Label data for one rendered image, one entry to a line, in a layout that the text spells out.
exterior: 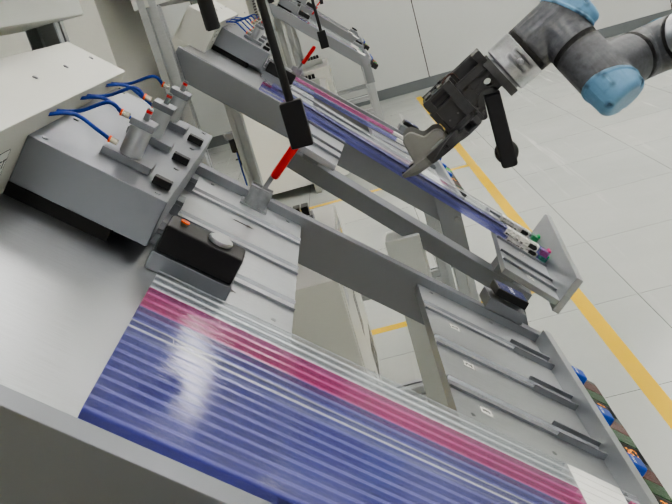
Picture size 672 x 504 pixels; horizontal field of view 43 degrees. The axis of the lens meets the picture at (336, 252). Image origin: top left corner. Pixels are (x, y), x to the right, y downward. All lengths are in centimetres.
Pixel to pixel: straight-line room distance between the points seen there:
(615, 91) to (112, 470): 91
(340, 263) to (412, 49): 746
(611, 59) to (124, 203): 73
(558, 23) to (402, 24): 730
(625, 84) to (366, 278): 44
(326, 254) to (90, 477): 70
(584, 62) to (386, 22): 733
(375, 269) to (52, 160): 53
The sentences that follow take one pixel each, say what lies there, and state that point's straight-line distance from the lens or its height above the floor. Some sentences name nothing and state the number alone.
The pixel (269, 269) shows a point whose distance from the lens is 94.
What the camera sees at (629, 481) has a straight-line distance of 93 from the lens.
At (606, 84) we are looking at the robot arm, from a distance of 125.
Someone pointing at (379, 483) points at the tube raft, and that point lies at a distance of 63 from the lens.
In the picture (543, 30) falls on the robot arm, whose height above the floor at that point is 112.
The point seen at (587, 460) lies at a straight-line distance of 95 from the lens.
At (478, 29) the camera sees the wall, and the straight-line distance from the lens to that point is 867.
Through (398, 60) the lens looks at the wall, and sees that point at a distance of 859.
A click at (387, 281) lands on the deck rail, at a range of 118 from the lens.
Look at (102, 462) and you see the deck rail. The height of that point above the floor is 105.
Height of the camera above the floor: 127
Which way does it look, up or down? 17 degrees down
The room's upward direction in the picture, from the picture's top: 16 degrees counter-clockwise
